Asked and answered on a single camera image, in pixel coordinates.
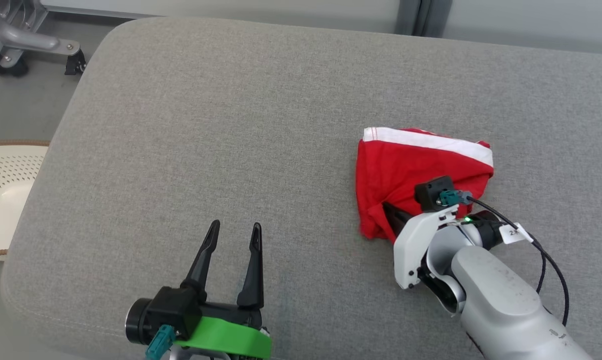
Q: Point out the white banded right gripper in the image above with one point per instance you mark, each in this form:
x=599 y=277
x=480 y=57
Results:
x=410 y=250

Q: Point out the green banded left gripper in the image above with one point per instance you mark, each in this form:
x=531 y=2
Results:
x=231 y=337

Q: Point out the silver wheeled metal frame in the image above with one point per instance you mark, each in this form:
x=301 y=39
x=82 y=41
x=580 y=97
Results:
x=16 y=37

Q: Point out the teal left camera connector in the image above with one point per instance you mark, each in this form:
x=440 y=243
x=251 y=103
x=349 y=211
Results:
x=160 y=342

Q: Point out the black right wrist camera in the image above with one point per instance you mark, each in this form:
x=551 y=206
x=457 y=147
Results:
x=430 y=192

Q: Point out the teal right camera connector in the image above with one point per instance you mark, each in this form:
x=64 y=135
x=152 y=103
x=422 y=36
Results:
x=453 y=198

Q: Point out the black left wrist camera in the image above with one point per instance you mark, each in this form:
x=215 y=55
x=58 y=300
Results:
x=173 y=310

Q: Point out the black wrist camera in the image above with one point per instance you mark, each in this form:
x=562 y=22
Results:
x=430 y=192
x=173 y=310

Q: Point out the red shorts with white stripe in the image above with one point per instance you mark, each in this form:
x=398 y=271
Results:
x=400 y=170

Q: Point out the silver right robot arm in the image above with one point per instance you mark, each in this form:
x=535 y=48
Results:
x=500 y=295

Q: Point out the white perforated laundry basket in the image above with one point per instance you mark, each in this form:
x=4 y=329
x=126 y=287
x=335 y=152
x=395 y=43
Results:
x=6 y=200

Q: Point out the grey partition post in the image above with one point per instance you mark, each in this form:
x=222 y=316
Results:
x=423 y=15

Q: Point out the teal camera connector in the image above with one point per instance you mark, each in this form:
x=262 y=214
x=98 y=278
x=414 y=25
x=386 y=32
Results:
x=160 y=342
x=453 y=198

